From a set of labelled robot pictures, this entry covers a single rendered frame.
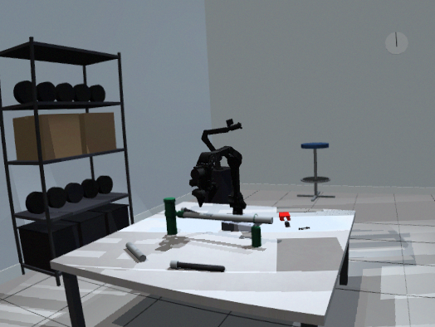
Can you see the dark green cup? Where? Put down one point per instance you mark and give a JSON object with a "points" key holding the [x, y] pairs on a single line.
{"points": [[178, 214]]}

